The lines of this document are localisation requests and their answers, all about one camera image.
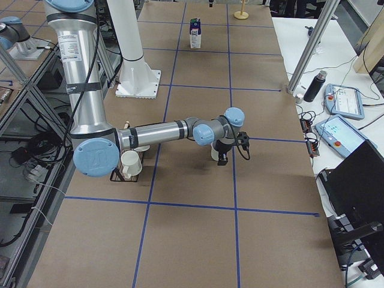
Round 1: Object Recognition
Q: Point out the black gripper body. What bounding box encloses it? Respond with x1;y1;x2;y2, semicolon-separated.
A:
214;131;250;159

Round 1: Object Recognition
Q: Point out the white mug grey inside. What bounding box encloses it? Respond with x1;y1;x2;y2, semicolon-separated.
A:
211;142;219;162

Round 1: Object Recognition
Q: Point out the blue white milk carton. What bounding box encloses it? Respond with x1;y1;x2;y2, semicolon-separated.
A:
189;18;202;49

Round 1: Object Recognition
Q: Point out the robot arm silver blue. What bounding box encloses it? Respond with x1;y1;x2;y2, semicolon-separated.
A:
44;1;250;177
1;16;31;50

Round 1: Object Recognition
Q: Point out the white upside-down mug on rack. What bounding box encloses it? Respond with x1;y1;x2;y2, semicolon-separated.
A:
133;145;151;153

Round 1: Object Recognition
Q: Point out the teach pendant blue near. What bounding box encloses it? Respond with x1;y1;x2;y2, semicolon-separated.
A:
315;115;368;158

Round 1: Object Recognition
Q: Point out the teach pendant blue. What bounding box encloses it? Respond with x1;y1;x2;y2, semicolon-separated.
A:
315;115;368;158
325;83;365;120

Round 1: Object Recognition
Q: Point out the black water bottle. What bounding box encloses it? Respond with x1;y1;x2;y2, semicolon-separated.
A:
304;70;327;103

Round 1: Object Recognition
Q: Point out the teach pendant blue far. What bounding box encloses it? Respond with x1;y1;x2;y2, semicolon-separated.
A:
325;83;365;120

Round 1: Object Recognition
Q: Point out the wooden mug tree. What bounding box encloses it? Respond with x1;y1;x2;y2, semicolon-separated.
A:
233;0;249;20

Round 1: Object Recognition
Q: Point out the black laptop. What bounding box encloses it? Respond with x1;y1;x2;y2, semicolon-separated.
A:
317;139;384;229

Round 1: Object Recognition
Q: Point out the black wire mug rack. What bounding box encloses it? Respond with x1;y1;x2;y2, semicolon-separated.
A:
109;145;150;182

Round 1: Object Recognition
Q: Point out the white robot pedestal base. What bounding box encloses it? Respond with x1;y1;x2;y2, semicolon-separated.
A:
107;0;161;99

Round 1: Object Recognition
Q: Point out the aluminium frame post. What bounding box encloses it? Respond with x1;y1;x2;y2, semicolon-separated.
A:
286;0;340;94

